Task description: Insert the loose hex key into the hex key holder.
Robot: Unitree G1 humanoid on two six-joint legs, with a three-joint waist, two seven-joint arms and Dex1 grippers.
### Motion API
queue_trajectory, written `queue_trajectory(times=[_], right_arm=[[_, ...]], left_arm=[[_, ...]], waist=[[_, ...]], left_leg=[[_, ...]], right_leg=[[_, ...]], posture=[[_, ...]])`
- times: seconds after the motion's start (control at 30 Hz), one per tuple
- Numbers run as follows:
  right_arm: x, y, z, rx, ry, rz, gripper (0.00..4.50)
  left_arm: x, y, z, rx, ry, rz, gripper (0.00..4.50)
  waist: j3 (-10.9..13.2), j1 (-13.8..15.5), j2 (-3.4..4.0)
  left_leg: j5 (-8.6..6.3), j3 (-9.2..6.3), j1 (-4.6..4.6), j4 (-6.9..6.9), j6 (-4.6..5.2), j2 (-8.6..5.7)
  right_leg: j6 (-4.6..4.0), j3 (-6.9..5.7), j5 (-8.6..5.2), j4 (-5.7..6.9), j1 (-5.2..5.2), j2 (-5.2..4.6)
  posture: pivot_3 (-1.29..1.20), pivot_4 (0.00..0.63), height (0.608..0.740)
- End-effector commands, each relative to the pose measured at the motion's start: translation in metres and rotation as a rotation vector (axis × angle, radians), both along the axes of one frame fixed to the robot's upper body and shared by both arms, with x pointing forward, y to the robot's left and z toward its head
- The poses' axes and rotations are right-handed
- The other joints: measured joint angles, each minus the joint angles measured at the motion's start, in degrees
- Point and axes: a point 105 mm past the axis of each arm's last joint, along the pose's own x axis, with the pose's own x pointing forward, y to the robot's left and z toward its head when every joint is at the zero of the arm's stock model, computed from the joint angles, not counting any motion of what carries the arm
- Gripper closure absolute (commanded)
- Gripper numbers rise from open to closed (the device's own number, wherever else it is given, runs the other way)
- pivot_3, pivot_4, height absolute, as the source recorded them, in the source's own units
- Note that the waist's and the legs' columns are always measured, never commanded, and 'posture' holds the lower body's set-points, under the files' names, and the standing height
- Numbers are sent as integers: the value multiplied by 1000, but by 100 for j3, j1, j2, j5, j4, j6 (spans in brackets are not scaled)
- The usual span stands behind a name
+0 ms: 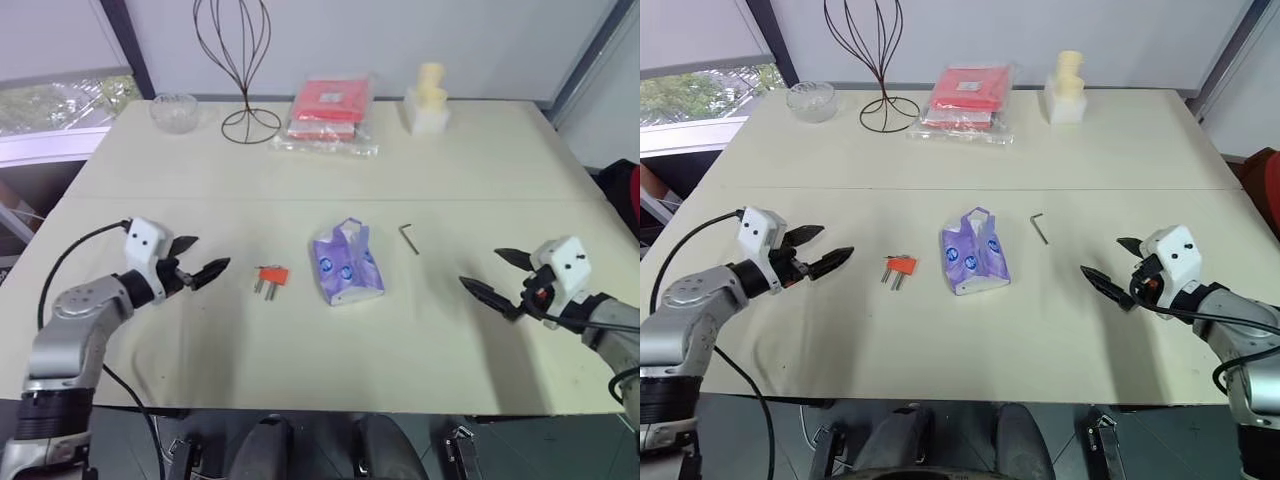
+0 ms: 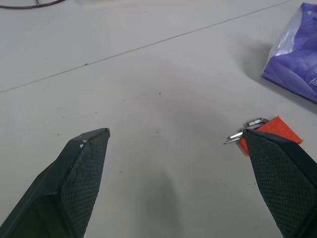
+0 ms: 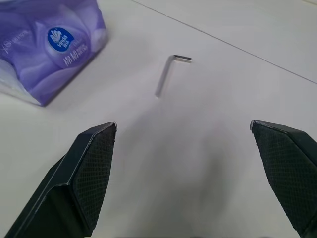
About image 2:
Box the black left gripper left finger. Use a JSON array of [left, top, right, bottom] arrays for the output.
[[0, 127, 111, 238]]

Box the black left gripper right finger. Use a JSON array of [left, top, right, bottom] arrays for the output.
[[242, 128, 317, 238]]

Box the orange tool with metal clip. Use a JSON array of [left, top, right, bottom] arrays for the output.
[[238, 115, 304, 157]]

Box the purple plastic bag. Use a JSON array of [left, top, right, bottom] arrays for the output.
[[261, 1, 317, 104]]

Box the dark cable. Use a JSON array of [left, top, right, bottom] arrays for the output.
[[0, 0, 66, 10]]

